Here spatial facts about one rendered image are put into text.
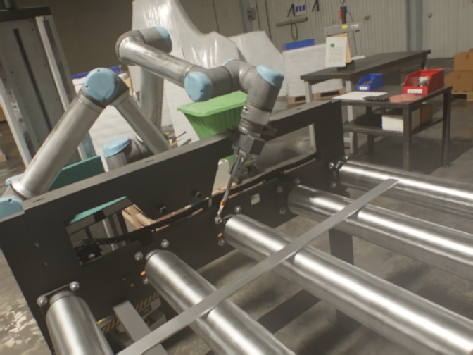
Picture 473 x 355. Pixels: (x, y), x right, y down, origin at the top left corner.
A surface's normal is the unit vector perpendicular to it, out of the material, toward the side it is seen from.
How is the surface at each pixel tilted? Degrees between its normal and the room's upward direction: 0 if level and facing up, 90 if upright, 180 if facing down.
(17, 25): 90
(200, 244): 90
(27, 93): 90
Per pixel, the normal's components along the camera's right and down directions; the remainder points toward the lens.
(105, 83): 0.30, 0.22
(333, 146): 0.55, 0.22
